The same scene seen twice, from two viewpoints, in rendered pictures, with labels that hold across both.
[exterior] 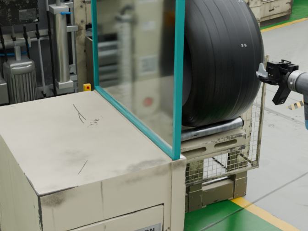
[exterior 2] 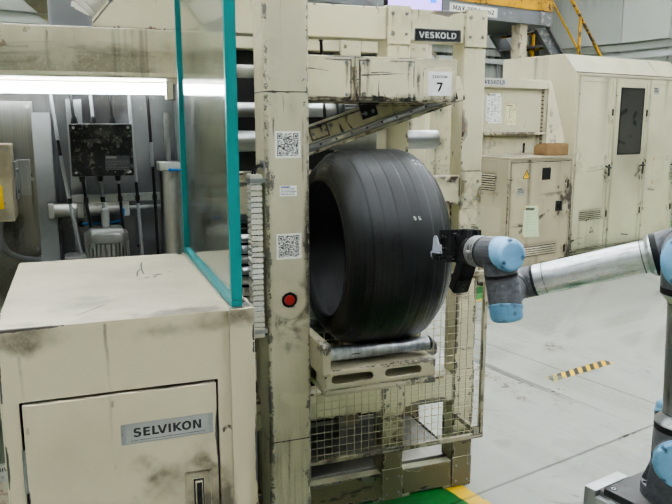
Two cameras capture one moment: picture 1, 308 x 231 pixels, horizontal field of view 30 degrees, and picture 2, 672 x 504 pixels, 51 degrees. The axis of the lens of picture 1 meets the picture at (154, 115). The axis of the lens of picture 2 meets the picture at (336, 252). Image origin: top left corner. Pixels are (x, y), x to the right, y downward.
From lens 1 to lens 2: 59 cm
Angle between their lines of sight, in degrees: 16
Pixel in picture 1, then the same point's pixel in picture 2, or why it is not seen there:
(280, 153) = (529, 432)
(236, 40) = (406, 210)
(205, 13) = (363, 175)
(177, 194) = (241, 367)
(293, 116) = (553, 388)
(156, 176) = (200, 329)
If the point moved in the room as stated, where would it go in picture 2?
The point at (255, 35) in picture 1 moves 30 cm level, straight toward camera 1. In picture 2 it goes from (436, 206) to (415, 220)
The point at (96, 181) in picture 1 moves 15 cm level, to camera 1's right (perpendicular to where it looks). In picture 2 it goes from (95, 322) to (187, 325)
